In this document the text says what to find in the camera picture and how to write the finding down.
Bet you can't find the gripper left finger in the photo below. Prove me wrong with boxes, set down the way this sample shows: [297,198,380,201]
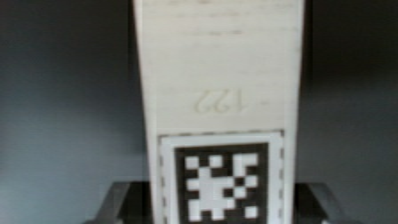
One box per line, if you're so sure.
[82,181,149,224]

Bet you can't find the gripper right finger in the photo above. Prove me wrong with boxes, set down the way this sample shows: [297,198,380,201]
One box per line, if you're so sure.
[293,183,347,224]

